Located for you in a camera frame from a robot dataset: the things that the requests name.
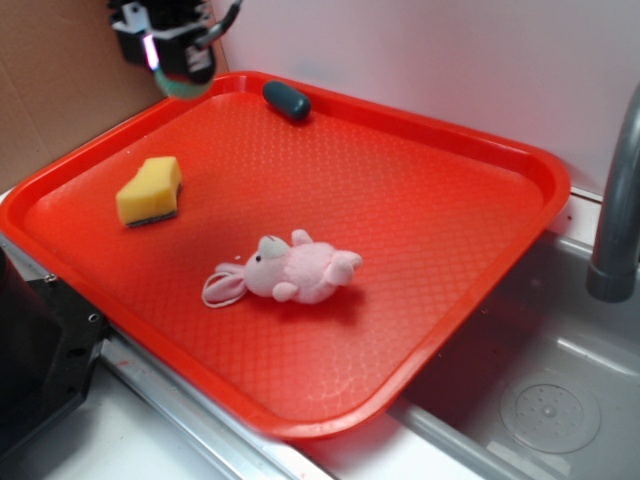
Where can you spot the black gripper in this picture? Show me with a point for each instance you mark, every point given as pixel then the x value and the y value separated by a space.
pixel 177 25

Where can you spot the green textured ball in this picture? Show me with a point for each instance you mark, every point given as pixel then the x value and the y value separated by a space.
pixel 179 90

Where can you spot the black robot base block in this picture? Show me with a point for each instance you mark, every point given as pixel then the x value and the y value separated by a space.
pixel 50 339

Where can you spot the light wooden board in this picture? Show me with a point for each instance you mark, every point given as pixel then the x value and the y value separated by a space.
pixel 210 39

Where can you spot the brown cardboard panel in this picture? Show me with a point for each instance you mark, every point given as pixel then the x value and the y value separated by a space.
pixel 63 82

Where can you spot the yellow sponge with dark base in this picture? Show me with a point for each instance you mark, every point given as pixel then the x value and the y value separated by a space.
pixel 152 193

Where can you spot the dark teal oval capsule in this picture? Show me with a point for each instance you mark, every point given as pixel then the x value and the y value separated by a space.
pixel 287 100

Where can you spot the red plastic tray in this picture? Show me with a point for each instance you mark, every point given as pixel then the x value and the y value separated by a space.
pixel 438 212

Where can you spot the pink plush bunny toy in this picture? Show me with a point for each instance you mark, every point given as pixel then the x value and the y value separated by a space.
pixel 302 271

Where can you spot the grey metal faucet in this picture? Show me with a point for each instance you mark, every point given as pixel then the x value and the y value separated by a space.
pixel 614 262

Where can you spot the grey sink basin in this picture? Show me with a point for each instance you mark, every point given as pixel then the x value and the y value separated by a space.
pixel 541 382

